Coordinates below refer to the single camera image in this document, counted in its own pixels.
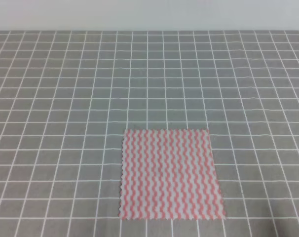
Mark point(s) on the pink wavy striped towel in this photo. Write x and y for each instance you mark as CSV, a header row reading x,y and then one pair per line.
x,y
169,174

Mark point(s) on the grey checked tablecloth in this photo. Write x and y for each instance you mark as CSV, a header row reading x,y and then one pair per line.
x,y
66,98

